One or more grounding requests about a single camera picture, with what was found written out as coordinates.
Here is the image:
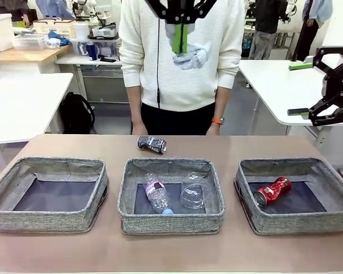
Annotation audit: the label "white paper ball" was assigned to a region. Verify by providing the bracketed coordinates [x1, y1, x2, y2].
[172, 41, 212, 70]

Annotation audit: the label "crushed red soda can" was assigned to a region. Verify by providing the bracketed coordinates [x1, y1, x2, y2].
[253, 176, 293, 207]

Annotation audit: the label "clear plastic cup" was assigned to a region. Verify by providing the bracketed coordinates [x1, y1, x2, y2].
[180, 171, 209, 211]

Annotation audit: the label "clear plastic bottle blue cap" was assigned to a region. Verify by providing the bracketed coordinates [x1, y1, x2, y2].
[142, 172, 174, 215]

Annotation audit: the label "person's bare right forearm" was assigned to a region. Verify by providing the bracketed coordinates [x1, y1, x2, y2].
[126, 84, 145, 124]

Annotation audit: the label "person's bare left forearm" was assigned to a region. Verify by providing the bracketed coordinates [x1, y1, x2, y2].
[213, 85, 228, 118]

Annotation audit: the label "person's right hand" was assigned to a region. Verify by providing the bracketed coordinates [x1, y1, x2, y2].
[130, 121, 148, 136]

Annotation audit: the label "person's left hand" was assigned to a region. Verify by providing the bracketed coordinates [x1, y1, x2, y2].
[205, 123, 222, 136]

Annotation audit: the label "white table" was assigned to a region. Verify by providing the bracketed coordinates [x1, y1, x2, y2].
[237, 59, 343, 143]
[55, 54, 123, 100]
[0, 72, 74, 145]

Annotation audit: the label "white knit sweater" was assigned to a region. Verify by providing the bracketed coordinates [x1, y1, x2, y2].
[118, 0, 246, 112]

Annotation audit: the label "background person light blue shirt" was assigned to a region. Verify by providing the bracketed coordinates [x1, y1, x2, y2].
[296, 0, 333, 62]

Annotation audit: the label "background person dark jacket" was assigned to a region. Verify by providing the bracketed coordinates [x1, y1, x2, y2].
[248, 0, 288, 61]

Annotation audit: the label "black trousers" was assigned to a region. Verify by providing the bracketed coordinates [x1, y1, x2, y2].
[140, 102, 217, 136]

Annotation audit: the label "blue drinking bottle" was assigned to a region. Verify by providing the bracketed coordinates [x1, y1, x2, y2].
[85, 41, 98, 62]

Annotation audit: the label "white cylindrical jar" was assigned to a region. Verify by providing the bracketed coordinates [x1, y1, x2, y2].
[74, 22, 90, 41]

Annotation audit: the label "clear storage box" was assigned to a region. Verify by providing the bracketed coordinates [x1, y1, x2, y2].
[71, 39, 88, 55]

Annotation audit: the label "crushed dark soda can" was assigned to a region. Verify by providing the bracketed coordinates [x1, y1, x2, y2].
[137, 135, 168, 155]

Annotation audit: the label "grey fabric basket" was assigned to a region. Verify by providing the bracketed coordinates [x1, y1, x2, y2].
[117, 158, 226, 235]
[234, 158, 343, 235]
[0, 156, 109, 232]

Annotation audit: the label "blue cloth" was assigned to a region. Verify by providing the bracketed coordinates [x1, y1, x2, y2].
[47, 30, 72, 48]

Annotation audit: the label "perforated wooden box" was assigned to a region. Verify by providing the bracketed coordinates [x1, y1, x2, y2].
[33, 18, 77, 38]

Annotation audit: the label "white labelled packet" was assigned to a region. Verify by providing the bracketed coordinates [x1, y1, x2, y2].
[45, 38, 61, 50]

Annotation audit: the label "black backpack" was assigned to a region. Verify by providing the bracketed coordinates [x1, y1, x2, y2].
[59, 91, 96, 134]

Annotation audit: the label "clear plastic crate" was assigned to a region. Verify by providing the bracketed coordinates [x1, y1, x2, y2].
[11, 33, 48, 51]

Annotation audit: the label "wooden table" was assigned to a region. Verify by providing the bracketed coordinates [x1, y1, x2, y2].
[0, 45, 72, 75]

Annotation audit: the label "yellow green bag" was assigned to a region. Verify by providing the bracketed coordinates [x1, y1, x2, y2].
[13, 19, 33, 29]

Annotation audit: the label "background person brown shirt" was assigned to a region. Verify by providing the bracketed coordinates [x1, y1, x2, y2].
[0, 0, 31, 28]

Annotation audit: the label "white storage box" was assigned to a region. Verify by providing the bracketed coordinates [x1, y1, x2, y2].
[0, 13, 15, 52]

